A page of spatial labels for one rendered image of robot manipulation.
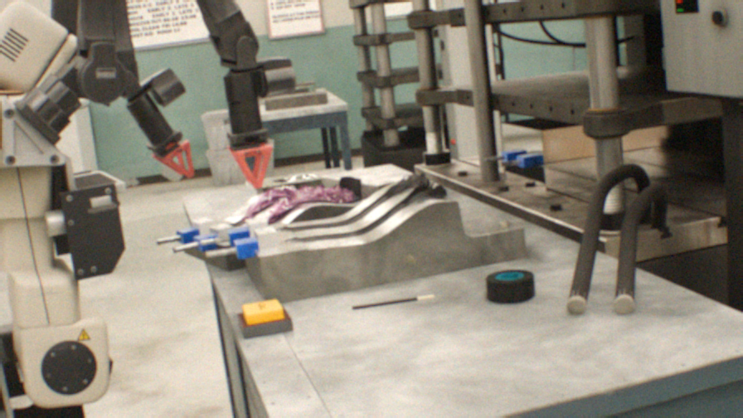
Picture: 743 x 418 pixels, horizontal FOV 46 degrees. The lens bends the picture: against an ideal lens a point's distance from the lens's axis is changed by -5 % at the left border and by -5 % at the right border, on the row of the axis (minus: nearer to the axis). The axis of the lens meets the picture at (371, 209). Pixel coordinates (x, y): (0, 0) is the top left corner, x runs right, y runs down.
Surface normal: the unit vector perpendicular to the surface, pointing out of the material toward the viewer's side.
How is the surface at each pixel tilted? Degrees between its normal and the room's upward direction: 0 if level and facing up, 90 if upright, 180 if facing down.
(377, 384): 0
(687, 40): 90
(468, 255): 90
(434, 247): 90
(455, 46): 90
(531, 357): 0
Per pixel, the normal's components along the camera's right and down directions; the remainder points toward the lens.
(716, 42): -0.96, 0.15
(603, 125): -0.38, 0.22
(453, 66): 0.13, 0.18
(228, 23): 0.50, 0.26
